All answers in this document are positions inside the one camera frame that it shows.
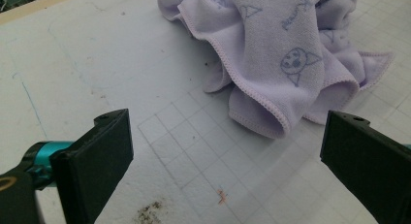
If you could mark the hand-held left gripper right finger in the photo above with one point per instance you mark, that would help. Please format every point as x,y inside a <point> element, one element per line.
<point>371,166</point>

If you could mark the lavender printed towel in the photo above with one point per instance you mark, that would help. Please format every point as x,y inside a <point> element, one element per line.
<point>274,56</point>

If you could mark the white foam mat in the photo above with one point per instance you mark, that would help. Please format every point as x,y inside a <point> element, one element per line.
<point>97,72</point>

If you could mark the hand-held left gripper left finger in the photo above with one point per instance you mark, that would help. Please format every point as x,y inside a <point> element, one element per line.
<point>97,159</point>

